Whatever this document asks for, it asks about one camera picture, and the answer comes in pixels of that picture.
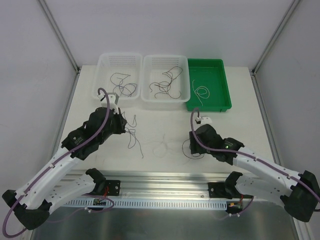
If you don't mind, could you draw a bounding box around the wire bundle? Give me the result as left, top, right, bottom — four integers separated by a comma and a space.
146, 133, 205, 166

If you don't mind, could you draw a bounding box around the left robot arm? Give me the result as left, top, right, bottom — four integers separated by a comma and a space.
2, 107, 127, 230

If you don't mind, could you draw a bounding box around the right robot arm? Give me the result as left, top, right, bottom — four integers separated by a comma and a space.
189, 124, 320, 223

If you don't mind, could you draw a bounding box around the green plastic tray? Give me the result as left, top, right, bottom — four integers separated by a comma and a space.
186, 58, 232, 113

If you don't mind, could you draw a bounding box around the left white mesh basket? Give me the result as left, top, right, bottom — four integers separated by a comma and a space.
91, 52, 143, 108

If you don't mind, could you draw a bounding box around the white mesh basket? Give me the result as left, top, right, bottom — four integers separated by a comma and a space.
91, 52, 143, 108
140, 54, 191, 111

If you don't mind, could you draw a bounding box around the middle white mesh basket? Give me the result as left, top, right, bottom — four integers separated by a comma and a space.
140, 54, 191, 111

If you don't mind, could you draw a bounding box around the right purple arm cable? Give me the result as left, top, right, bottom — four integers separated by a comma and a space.
190, 107, 320, 203

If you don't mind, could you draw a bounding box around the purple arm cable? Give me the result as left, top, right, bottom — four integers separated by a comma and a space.
190, 107, 320, 203
1, 87, 111, 237

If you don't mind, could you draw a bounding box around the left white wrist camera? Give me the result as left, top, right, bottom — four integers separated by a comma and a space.
98, 92, 119, 114

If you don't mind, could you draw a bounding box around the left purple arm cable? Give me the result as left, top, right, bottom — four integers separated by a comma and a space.
1, 87, 111, 237

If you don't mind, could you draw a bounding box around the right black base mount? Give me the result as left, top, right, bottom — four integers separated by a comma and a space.
207, 182, 229, 199

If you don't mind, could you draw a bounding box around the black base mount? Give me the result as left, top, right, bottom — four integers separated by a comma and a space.
207, 182, 229, 199
104, 179, 121, 197

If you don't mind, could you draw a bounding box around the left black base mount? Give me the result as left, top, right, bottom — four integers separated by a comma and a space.
104, 179, 121, 197

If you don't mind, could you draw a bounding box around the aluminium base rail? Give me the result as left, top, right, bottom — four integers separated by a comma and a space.
57, 170, 286, 201

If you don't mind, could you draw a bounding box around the white slotted cable duct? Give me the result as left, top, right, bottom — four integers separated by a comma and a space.
64, 197, 227, 211

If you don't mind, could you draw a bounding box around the left aluminium frame post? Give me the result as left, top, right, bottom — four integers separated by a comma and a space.
37, 0, 81, 76

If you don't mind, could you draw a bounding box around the aluminium frame post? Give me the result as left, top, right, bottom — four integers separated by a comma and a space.
251, 0, 302, 76
37, 0, 81, 76

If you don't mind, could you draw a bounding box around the right aluminium frame post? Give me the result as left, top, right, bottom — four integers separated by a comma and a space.
251, 0, 302, 76

